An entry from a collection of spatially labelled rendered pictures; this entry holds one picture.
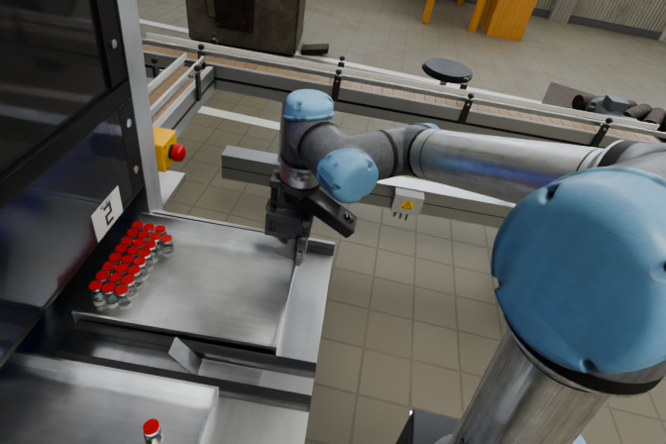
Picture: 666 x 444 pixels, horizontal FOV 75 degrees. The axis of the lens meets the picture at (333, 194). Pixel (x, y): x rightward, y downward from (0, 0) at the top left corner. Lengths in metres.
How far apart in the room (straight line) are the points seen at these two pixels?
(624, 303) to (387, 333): 1.71
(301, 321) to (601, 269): 0.62
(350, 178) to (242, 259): 0.41
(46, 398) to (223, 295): 0.30
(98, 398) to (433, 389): 1.35
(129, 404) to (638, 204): 0.69
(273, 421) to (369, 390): 1.09
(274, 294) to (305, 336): 0.11
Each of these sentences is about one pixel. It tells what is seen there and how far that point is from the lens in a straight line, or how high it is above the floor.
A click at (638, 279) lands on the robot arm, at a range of 0.28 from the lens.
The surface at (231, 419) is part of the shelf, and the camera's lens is 0.74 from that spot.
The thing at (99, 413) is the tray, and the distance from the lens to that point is 0.78.
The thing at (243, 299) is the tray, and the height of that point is 0.88.
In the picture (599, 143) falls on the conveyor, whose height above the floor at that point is 0.91.
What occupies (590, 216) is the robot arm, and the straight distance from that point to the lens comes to 0.28.
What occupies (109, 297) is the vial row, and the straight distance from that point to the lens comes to 0.85.
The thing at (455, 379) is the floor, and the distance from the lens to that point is 1.94.
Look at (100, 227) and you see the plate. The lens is 0.83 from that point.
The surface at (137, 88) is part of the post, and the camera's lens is 0.87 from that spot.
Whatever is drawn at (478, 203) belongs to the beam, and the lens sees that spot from 1.87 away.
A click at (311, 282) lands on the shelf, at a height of 0.88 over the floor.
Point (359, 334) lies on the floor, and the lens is 1.93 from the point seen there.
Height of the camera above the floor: 1.55
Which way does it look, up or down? 37 degrees down
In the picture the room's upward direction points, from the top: 10 degrees clockwise
